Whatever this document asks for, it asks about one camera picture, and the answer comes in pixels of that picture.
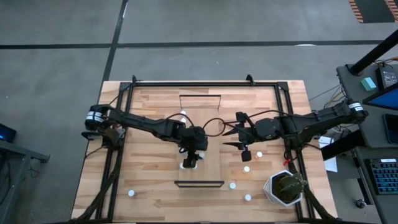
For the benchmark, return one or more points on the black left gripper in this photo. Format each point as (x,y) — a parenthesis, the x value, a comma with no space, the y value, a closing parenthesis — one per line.
(194,141)

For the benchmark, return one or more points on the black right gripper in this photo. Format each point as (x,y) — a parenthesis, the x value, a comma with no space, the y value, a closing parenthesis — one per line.
(247,133)

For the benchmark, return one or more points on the small orange pill bottle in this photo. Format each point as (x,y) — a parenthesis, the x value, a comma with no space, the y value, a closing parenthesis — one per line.
(259,154)
(183,120)

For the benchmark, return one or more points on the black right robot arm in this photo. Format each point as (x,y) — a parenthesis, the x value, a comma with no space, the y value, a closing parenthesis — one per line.
(311,123)

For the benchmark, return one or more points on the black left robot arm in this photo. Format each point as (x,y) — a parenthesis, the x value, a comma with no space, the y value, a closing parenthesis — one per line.
(140,121)

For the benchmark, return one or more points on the clear acrylic tray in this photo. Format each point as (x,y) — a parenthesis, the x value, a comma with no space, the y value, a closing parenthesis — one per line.
(211,161)

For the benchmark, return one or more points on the cactus in white pot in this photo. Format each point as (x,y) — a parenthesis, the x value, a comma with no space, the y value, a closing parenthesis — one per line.
(287,186)

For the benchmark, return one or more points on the small blue pill bottle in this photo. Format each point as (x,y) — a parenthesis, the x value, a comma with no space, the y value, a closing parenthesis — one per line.
(132,193)

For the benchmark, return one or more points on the white paper sheet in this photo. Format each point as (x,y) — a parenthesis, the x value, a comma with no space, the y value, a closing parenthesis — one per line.
(331,165)

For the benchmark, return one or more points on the black desk beam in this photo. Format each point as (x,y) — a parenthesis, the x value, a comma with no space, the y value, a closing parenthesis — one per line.
(342,144)

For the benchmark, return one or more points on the gray side desk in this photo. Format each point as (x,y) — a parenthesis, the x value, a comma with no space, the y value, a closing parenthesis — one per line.
(373,133)

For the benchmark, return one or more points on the small round metal knob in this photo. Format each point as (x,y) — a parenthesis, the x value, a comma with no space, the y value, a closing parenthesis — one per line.
(361,204)

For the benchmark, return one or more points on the teal box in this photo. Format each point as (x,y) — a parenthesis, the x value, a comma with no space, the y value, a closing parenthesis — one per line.
(369,84)

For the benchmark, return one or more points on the backlit keyboard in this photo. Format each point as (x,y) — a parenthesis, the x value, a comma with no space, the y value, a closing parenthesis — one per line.
(384,177)

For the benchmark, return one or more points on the black tablet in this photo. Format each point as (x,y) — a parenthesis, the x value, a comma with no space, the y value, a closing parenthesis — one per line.
(391,129)

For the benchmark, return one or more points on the monitor with blue screen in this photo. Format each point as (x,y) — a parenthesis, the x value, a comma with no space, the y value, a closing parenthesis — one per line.
(388,99)

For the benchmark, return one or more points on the black device box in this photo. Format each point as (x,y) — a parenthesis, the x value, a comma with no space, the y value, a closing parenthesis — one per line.
(386,77)

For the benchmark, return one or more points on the gray metal cart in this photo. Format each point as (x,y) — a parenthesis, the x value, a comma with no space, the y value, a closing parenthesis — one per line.
(18,149)

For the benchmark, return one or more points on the black device with blue light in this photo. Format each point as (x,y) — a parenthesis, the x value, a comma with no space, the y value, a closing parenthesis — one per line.
(6,133)

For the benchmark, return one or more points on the black frame clamp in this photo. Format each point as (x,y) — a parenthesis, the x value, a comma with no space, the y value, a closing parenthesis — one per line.
(249,79)
(133,79)

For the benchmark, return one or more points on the black diagonal post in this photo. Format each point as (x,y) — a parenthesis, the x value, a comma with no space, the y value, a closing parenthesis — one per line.
(373,54)

